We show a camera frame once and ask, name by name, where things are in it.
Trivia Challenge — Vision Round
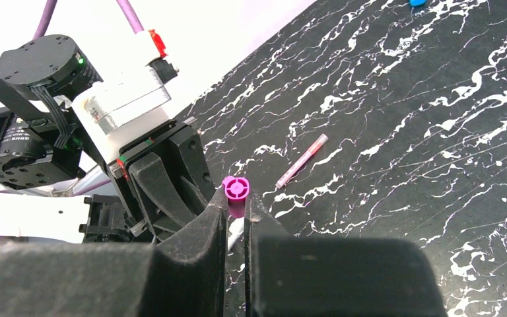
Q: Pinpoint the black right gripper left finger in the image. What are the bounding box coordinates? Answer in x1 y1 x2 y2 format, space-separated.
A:
0 190 227 316

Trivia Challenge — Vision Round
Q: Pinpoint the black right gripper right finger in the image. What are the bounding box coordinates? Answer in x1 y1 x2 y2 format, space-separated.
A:
245 194 446 316

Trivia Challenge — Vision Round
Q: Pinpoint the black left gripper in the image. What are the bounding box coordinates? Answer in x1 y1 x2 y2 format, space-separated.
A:
109 122 215 241

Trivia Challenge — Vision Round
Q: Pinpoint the white green-tipped pen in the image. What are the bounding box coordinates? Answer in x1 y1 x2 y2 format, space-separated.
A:
227 217 244 251

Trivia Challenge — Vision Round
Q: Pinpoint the magenta pen cap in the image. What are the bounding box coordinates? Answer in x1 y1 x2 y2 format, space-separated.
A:
222 176 250 218

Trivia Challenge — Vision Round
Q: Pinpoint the pink translucent pen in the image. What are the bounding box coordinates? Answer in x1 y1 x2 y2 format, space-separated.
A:
275 133 329 189

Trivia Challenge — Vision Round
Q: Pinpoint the blue pen cap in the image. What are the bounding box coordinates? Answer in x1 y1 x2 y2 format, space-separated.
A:
408 0 426 7

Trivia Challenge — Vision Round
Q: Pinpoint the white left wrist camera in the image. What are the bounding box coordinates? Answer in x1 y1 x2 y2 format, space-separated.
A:
71 29 173 164

